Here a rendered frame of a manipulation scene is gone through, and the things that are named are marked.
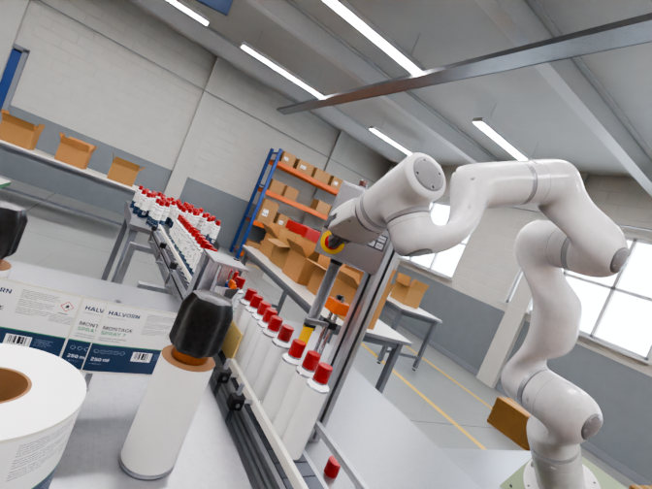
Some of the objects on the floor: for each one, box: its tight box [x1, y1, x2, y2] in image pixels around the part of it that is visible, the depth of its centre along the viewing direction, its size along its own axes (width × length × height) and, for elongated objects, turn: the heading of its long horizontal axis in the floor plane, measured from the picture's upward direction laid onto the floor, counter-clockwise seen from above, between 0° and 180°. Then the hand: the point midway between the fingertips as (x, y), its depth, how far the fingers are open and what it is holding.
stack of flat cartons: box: [487, 397, 532, 451], centre depth 408 cm, size 64×53×31 cm
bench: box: [376, 292, 442, 371], centre depth 571 cm, size 220×80×78 cm, turn 127°
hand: (336, 239), depth 84 cm, fingers closed
